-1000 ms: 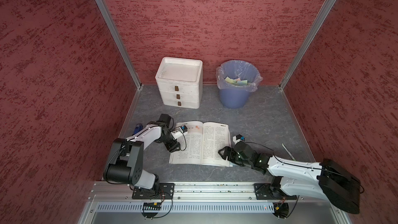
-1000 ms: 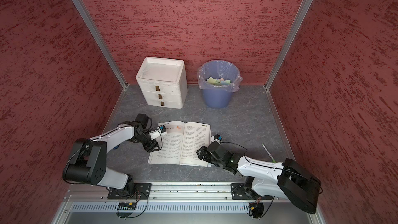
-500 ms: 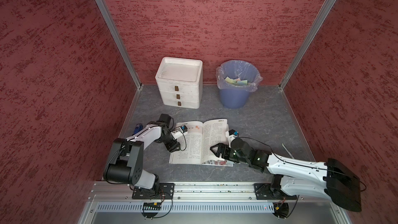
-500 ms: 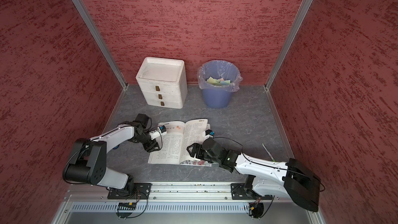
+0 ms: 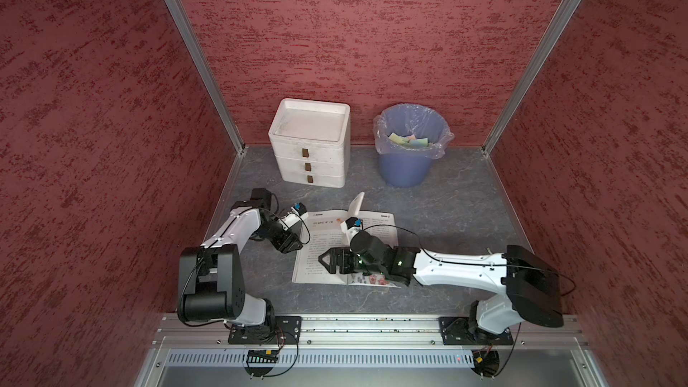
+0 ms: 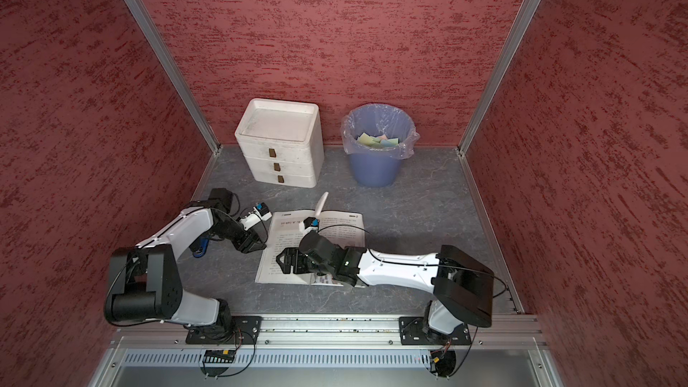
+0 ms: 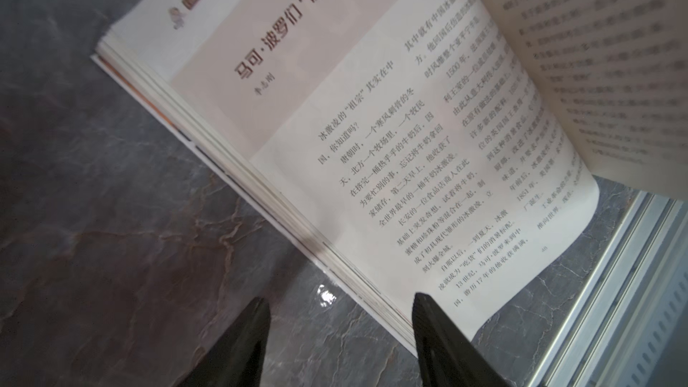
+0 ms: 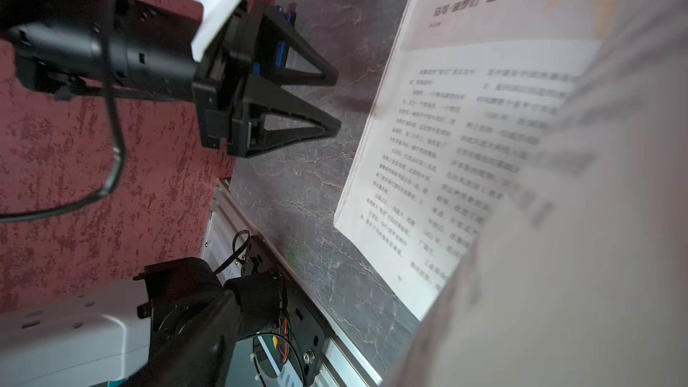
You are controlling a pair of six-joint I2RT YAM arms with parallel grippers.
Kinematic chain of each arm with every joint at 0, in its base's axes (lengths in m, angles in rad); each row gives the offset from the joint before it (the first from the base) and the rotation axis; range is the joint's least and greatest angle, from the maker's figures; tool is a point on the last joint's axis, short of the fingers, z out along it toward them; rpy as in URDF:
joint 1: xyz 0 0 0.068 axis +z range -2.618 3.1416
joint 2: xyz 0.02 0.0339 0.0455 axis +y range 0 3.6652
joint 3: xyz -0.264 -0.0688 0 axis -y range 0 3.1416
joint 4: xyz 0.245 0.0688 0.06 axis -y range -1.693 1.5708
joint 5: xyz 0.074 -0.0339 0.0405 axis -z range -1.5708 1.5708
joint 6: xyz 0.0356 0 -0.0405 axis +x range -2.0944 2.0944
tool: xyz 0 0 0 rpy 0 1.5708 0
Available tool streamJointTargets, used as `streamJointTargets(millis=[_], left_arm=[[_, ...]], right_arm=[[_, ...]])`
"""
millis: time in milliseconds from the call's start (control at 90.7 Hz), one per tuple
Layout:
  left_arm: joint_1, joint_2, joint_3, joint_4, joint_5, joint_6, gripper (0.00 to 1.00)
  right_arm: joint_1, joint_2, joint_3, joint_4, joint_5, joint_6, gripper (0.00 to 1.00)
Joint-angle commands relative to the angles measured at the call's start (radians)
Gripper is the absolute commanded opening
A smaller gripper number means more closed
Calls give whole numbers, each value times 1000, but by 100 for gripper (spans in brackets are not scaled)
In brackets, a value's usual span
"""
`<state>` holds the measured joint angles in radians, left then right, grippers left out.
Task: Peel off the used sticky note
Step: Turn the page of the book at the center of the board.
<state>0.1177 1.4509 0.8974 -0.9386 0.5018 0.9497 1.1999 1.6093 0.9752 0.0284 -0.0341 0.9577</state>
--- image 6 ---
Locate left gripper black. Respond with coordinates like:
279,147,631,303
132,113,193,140
207,215,266,254

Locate children's science magazine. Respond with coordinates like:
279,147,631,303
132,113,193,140
255,193,366,287

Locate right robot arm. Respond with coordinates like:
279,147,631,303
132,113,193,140
275,231,496,335

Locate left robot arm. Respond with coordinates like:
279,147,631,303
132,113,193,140
104,188,272,341

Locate discarded sticky notes pile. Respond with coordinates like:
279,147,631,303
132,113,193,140
357,133,399,149

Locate blue pen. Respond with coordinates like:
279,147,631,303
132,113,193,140
189,236,210,258

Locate white three-drawer storage box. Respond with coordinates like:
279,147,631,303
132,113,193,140
235,99,324,188

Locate left connector board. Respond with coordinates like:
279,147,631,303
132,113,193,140
202,349,236,365

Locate connector board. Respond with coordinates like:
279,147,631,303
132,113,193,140
428,349,457,378
202,349,236,365

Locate blue trash bin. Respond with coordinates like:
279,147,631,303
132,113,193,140
345,103,416,189

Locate clear plastic bin liner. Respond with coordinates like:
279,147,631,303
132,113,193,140
340,103,420,161

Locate right connector board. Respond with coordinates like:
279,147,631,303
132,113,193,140
428,349,457,378

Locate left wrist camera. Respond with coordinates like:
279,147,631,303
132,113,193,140
238,202,272,230

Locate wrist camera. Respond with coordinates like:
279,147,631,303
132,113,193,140
238,202,272,230
301,217,320,233

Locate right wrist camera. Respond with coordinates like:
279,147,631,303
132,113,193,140
301,217,320,233

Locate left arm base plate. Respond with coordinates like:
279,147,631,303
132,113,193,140
186,315,263,345

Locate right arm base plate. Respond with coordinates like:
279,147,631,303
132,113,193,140
398,316,471,346

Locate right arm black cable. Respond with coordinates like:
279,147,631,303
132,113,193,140
316,224,509,299

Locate aluminium front rail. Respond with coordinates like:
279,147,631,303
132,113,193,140
106,314,549,350

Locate left aluminium corner post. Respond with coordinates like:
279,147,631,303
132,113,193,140
124,0,221,156

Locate aluminium corner post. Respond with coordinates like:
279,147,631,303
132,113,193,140
124,0,221,156
458,0,542,157

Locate right aluminium corner post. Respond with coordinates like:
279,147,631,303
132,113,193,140
458,0,542,157

